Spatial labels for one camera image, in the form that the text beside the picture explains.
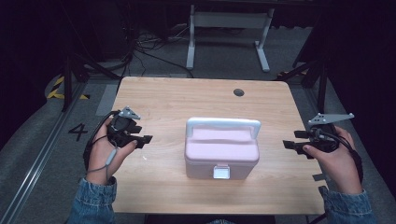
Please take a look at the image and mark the person's left hand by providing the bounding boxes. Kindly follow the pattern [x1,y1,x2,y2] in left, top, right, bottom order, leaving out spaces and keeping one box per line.
[86,117,138,186]

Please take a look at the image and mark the person's right hand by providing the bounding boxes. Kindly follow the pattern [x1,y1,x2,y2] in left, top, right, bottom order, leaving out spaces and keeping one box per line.
[302,125,363,196]

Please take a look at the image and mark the black tripod stand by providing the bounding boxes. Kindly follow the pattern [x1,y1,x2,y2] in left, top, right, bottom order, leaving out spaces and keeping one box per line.
[61,6,122,113]
[274,18,331,115]

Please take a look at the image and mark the grey wrist strap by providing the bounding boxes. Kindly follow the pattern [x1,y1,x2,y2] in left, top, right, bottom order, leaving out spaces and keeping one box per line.
[86,139,120,182]

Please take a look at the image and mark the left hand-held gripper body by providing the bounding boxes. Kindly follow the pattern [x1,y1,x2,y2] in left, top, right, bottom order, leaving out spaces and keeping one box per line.
[106,105,142,148]

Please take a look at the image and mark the pink storage box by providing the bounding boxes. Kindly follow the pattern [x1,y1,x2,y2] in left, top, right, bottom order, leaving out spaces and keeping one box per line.
[184,117,262,181]

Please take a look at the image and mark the black floor cables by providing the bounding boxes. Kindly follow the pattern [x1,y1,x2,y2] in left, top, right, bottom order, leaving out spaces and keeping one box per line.
[90,6,195,78]

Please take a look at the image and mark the yellow black floor tape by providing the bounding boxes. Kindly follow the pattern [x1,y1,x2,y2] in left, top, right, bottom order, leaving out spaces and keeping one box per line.
[46,75,92,101]

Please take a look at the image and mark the white metal table frame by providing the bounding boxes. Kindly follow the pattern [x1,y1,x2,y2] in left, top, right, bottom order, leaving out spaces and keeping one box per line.
[185,4,276,74]

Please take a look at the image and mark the metal floor rail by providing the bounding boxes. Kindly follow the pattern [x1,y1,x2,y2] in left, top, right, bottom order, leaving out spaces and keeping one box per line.
[0,81,90,224]

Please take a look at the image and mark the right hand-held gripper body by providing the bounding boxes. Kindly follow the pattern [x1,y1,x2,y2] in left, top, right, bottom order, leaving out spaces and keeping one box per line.
[306,112,356,154]

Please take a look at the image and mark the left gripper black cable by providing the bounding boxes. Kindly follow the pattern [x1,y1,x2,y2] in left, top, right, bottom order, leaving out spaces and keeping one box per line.
[82,110,120,172]

